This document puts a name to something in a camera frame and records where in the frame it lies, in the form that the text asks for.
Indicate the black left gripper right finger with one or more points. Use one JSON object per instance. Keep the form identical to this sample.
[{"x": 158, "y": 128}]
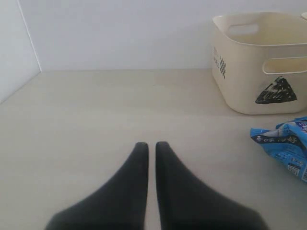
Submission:
[{"x": 187, "y": 203}]

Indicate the blue instant noodle bag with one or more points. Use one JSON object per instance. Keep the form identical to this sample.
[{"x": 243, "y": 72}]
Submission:
[{"x": 287, "y": 144}]

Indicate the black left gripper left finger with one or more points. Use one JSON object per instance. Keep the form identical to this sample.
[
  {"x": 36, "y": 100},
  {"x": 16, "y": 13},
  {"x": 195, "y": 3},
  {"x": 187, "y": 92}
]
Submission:
[{"x": 120, "y": 204}]

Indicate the cream bin triangle mark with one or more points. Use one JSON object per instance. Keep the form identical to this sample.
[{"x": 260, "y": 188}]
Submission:
[{"x": 259, "y": 62}]

